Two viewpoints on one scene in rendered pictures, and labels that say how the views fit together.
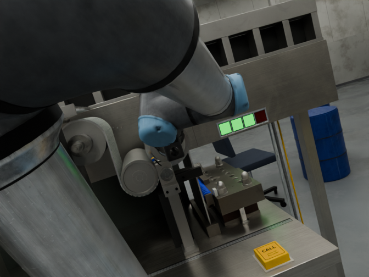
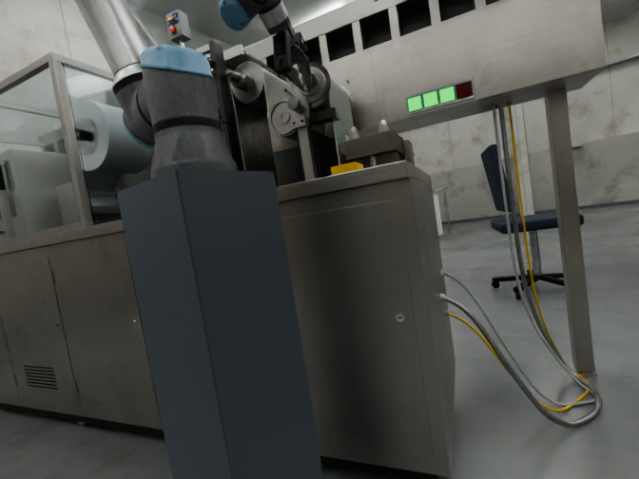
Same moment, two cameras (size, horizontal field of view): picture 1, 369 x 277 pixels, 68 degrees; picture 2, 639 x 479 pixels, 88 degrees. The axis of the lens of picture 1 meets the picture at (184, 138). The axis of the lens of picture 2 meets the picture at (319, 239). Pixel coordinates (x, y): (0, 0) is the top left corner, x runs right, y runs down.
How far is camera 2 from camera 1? 80 cm
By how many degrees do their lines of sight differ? 32
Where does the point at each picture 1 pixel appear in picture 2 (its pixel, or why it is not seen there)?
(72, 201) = not seen: outside the picture
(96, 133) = (258, 74)
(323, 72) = (582, 24)
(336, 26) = not seen: outside the picture
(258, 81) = (469, 44)
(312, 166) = (561, 182)
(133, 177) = (278, 116)
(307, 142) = (556, 144)
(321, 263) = (382, 173)
